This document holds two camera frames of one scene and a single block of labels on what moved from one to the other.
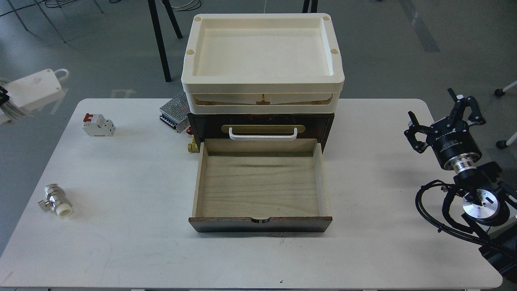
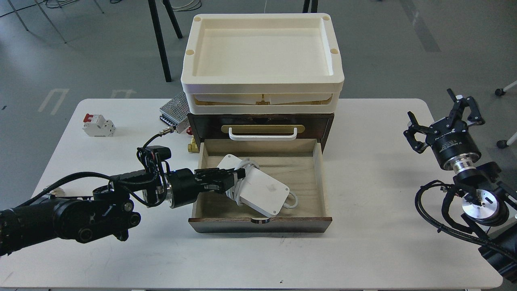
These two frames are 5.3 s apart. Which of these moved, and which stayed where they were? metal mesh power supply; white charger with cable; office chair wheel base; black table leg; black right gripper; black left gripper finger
Moved: white charger with cable; black left gripper finger
Stayed: black table leg; black right gripper; office chair wheel base; metal mesh power supply
